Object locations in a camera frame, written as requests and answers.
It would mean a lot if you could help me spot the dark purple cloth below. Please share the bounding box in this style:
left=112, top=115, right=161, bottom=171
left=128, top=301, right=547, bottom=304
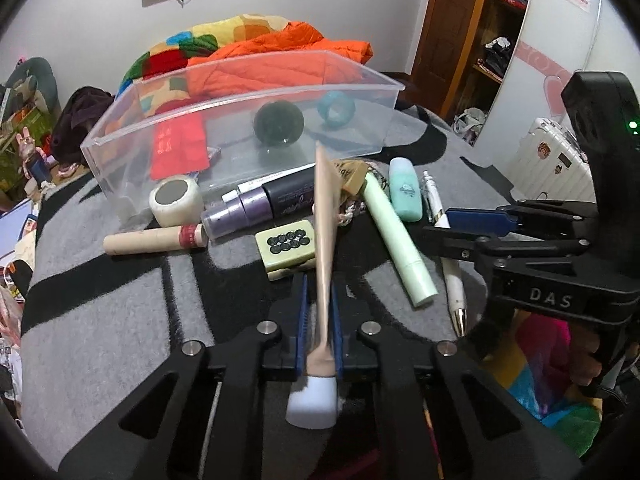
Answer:
left=50, top=86, right=117, bottom=167

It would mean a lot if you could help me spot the white suitcase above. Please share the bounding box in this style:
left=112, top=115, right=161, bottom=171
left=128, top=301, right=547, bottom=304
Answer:
left=505, top=117, right=597, bottom=204

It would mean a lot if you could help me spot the grey green neck pillow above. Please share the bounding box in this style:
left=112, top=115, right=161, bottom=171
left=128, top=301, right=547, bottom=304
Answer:
left=2, top=57, right=62, bottom=122

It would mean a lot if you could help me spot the green cardboard box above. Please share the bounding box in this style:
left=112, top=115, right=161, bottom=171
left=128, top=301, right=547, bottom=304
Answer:
left=0, top=104, right=57, bottom=181

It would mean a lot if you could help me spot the pink rabbit toy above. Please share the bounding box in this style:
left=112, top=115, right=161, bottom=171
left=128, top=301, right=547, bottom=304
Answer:
left=17, top=127, right=52, bottom=182

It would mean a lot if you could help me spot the teal tape ring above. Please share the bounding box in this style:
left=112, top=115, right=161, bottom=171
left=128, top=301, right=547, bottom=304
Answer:
left=316, top=91, right=356, bottom=130

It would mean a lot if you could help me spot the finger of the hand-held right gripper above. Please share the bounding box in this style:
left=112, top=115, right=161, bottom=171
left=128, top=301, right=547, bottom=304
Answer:
left=445, top=199, right=598, bottom=237
left=422, top=226, right=592, bottom=267

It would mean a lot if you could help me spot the clear plastic storage bin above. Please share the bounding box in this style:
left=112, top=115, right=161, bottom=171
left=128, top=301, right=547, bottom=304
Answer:
left=80, top=50, right=406, bottom=222

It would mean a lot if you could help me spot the mint green small bottle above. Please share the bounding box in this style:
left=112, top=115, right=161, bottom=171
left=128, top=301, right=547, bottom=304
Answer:
left=389, top=157, right=425, bottom=222

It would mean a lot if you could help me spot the white sliding wardrobe door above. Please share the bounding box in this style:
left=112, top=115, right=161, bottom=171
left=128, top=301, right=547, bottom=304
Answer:
left=472, top=0, right=618, bottom=161

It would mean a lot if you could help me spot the colourful patchwork blanket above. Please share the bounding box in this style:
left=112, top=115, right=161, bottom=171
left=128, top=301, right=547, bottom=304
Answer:
left=116, top=12, right=301, bottom=111

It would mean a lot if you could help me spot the red paper packet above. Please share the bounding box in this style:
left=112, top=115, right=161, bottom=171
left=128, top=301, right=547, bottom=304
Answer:
left=150, top=112, right=211, bottom=180

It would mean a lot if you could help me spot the white pen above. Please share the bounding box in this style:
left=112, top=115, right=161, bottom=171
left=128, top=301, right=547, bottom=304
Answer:
left=422, top=170, right=469, bottom=338

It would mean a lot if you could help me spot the beige cylinder with red band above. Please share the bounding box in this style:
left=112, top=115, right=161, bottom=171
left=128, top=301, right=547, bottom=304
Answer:
left=103, top=224, right=209, bottom=257

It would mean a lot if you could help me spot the person's right hand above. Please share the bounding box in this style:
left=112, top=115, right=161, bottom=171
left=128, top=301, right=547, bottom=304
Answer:
left=567, top=320, right=626, bottom=400

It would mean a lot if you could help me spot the dark green ball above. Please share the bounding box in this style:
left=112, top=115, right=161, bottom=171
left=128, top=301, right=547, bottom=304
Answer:
left=253, top=101, right=305, bottom=149

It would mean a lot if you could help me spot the light green tube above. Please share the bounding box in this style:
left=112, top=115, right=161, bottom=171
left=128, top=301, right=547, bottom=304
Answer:
left=362, top=172, right=439, bottom=309

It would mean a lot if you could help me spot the orange puffer jacket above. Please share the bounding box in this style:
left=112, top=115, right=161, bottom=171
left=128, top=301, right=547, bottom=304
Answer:
left=187, top=21, right=374, bottom=107

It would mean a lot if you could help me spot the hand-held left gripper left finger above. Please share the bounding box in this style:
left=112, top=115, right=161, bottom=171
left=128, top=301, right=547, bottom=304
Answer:
left=57, top=274, right=308, bottom=480

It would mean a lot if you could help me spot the green mahjong tile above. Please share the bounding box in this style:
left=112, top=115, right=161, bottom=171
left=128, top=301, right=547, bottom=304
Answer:
left=255, top=220, right=318, bottom=281

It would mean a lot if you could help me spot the white tape roll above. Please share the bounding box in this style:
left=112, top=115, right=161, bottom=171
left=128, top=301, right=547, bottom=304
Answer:
left=148, top=176, right=205, bottom=227

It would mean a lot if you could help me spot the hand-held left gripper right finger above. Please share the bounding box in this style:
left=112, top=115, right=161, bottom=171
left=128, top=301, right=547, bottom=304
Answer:
left=331, top=281, right=583, bottom=480

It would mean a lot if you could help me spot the multicoloured cloth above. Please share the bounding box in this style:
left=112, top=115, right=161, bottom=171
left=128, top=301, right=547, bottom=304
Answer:
left=500, top=310, right=603, bottom=453

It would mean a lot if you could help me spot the beige cosmetic tube white cap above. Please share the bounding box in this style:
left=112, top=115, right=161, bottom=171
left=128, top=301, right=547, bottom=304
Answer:
left=286, top=141, right=346, bottom=430

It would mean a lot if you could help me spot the wooden shelf unit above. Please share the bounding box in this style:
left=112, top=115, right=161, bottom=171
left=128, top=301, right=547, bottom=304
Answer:
left=440, top=0, right=538, bottom=128

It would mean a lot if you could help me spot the white ointment tube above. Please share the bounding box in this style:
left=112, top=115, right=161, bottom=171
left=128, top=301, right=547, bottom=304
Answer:
left=221, top=172, right=282, bottom=203

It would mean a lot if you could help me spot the white strappy bag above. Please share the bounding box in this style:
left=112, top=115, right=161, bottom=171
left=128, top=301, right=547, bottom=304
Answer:
left=452, top=109, right=489, bottom=144

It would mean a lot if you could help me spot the purple and black spray bottle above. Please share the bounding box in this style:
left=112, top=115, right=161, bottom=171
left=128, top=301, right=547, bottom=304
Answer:
left=200, top=165, right=321, bottom=241

